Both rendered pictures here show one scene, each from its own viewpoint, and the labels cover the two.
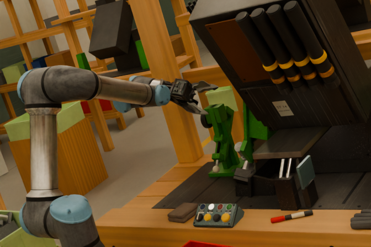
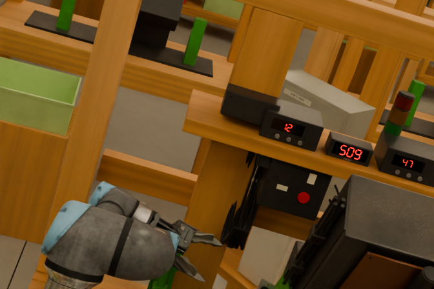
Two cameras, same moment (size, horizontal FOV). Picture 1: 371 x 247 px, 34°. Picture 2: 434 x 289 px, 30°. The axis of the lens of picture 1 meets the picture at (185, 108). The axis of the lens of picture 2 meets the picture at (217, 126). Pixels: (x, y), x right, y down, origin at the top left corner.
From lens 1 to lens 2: 1.54 m
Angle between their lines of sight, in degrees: 40
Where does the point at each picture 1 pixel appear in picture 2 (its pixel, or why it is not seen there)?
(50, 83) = (135, 259)
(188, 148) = not seen: hidden behind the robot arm
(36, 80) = (104, 240)
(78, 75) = (168, 251)
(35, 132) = not seen: outside the picture
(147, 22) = (108, 80)
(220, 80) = (157, 189)
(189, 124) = not seen: hidden behind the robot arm
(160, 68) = (90, 146)
